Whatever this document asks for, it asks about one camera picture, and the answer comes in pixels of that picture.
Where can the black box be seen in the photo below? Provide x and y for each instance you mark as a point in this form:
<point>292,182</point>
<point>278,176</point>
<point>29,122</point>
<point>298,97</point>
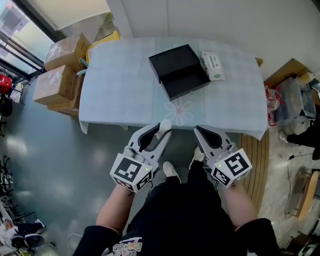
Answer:
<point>175,60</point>

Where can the person's right forearm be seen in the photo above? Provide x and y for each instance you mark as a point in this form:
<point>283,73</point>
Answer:
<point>241,207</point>

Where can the person's left forearm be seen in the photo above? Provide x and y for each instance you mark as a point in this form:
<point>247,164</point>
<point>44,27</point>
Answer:
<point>112,212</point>

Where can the pile of clothes and shoes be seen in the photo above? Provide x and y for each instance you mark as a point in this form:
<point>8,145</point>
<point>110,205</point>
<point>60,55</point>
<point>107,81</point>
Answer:
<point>22,236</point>

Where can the yellow bag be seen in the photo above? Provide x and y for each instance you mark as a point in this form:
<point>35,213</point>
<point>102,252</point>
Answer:
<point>102,43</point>

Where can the person's black clothing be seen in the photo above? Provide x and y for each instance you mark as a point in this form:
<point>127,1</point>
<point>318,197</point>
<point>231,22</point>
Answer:
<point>182,217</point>

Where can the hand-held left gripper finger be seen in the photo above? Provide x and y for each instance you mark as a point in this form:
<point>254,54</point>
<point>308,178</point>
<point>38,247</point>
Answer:
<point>160,151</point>
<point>135,141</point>

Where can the person's white left shoe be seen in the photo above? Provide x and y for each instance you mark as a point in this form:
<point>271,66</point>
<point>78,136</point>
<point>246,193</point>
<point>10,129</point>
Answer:
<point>171,172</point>

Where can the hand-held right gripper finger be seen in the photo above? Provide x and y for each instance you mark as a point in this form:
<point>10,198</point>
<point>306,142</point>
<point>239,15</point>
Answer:
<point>226,141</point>
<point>203,147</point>

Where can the taped brown cardboard box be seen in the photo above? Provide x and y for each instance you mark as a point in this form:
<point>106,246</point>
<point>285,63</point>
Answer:
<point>66,51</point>

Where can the white green wet wipes packet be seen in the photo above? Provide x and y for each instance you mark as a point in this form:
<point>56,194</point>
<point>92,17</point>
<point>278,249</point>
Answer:
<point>213,66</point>

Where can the table with pale blue cloth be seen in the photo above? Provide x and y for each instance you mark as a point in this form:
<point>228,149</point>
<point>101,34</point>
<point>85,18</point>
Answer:
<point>117,87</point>

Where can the red and white plastic bag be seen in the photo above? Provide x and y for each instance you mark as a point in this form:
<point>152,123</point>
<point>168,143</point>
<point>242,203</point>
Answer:
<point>273,96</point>
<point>272,119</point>

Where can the pale yellow plastic container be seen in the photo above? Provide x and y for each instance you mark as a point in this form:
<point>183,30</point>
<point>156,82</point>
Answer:
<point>307,78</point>

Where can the small white object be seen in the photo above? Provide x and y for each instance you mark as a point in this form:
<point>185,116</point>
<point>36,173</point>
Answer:
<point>165,124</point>

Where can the wooden slatted mat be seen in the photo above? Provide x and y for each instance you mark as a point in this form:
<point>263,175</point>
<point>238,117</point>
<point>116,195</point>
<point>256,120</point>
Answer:
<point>257,170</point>

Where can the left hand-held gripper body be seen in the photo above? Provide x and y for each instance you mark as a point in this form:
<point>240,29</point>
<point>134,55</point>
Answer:
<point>130,171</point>

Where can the light wooden chair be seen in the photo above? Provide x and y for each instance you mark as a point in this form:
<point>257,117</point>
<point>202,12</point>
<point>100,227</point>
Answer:
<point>308,197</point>

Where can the person's white shoe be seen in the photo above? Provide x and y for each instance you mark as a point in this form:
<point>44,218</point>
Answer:
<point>171,172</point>
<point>197,156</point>

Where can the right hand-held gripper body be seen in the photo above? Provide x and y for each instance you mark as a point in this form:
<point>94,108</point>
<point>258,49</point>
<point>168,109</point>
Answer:
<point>236,166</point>

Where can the person's white right shoe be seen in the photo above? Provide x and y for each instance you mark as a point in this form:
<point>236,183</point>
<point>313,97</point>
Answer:
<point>197,156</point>

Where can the pale teal plastic chair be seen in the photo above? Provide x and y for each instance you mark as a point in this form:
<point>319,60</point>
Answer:
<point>82,71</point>

